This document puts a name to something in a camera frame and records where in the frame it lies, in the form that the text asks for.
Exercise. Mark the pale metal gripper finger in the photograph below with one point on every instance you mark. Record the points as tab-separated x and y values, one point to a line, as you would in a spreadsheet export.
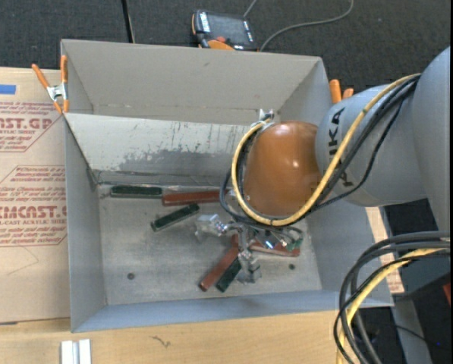
210	224
250	267

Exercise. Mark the dark green flat block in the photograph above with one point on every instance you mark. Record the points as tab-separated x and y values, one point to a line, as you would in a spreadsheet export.
228	276
175	217
135	191

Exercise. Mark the grey metal bin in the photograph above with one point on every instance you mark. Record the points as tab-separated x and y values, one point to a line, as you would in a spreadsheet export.
161	256

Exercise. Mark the brown cardboard board red print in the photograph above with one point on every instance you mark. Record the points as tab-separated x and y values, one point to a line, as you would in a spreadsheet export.
29	264

